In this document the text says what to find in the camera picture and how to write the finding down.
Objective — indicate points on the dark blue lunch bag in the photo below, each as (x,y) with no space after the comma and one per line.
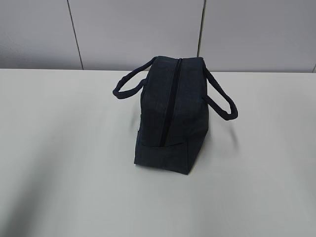
(176,95)

